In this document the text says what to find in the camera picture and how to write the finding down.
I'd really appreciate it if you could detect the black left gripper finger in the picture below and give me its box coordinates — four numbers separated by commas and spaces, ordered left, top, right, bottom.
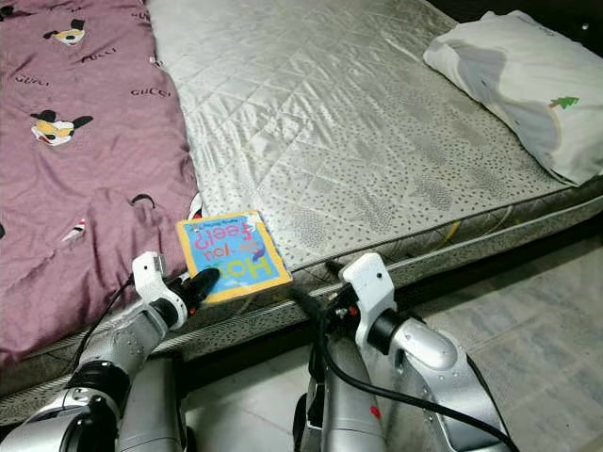
184, 267, 220, 312

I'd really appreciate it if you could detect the blue yellow children's book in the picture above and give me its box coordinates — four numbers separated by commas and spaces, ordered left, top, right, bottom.
175, 209, 293, 304

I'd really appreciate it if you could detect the pink cartoon mouse blanket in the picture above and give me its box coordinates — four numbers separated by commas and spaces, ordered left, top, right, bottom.
0, 0, 204, 368

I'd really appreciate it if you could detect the white pillow with tree print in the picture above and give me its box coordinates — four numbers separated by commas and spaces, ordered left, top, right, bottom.
422, 9, 603, 186

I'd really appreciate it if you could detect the silver right robot leg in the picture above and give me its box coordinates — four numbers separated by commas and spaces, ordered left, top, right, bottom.
297, 334, 392, 452

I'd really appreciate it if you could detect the silver robot leg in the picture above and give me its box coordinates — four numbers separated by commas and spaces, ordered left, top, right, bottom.
122, 353, 199, 452
297, 334, 392, 452

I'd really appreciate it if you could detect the silver left robot leg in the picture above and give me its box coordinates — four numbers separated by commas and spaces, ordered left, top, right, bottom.
122, 353, 199, 452

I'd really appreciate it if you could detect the quilted beige bed mattress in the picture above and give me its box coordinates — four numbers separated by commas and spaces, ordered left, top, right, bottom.
0, 0, 603, 396

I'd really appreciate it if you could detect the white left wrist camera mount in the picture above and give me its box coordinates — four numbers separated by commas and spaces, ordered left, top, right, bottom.
132, 251, 187, 331

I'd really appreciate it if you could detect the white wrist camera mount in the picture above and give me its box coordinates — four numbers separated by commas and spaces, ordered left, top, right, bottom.
339, 252, 397, 340
132, 251, 187, 331

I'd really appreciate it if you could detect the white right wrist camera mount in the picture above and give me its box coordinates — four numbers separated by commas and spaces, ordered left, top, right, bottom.
339, 252, 397, 340

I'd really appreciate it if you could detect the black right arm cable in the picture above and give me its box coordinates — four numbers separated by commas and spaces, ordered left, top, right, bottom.
316, 311, 519, 452

